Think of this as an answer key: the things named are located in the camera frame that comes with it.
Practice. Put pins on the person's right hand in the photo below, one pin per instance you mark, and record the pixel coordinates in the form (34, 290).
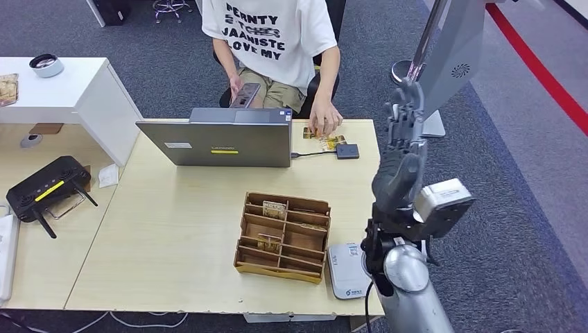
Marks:
(235, 85)

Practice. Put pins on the small black usb hub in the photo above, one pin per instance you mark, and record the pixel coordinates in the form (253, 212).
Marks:
(347, 151)

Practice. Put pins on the red floor tape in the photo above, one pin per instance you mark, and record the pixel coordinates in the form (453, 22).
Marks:
(542, 76)

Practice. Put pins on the white card reader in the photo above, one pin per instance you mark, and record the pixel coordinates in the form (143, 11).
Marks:
(344, 275)

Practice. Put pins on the black computer tower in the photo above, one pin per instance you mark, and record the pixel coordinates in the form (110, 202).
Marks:
(111, 10)

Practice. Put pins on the wooden compartment organizer box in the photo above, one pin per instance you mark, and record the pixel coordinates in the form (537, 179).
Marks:
(301, 243)

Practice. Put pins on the person's left forearm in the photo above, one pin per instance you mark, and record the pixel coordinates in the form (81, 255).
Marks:
(330, 73)

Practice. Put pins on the black office chair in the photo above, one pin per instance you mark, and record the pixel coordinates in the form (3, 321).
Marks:
(339, 7)

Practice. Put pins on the white bracket under desk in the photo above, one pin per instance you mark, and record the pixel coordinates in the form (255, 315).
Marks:
(289, 318)

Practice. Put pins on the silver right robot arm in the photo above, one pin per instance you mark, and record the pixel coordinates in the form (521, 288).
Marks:
(409, 285)

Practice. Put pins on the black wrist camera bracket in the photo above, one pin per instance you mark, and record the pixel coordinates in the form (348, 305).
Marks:
(390, 227)

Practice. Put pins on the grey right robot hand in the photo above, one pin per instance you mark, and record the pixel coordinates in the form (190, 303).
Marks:
(397, 181)

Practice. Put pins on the round white tin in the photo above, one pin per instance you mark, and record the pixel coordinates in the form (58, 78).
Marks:
(46, 66)

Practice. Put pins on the white paper slip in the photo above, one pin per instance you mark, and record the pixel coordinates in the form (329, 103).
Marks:
(108, 175)

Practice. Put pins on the black router with antennas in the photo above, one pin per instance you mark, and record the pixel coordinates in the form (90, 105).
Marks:
(43, 186)

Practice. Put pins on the white side table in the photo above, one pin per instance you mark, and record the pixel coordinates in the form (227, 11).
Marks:
(80, 96)

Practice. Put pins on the brown cardboard piece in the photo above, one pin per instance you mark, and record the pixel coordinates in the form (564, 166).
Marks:
(46, 128)

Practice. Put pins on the grey laptop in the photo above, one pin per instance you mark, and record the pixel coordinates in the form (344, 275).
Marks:
(220, 138)

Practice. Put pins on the grey smartphone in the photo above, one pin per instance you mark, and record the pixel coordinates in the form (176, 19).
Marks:
(246, 95)

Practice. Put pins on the person's left hand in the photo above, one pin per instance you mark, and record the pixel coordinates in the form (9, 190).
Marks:
(327, 117)

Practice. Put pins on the grey kiosk stand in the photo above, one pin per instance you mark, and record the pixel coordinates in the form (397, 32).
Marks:
(455, 55)

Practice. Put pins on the clear pack of gold cards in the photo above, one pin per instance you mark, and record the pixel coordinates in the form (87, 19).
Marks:
(8, 89)

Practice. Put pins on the clear acrylic stand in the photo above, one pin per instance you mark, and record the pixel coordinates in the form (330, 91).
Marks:
(66, 207)

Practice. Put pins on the chrome stanchion post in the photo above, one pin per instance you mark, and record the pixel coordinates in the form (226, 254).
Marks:
(427, 32)

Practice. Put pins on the chrome stool base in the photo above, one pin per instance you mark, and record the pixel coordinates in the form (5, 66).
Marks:
(170, 6)

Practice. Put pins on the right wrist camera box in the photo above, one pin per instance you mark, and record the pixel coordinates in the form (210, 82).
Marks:
(443, 202)

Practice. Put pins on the white desk side panel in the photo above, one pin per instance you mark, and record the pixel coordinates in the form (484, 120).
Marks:
(95, 13)

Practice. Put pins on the person's right forearm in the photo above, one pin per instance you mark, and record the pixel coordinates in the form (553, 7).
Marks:
(224, 57)

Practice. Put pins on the white power strip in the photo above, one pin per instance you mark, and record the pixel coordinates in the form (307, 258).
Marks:
(7, 257)

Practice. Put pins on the person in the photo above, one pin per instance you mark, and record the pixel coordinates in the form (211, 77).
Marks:
(271, 41)

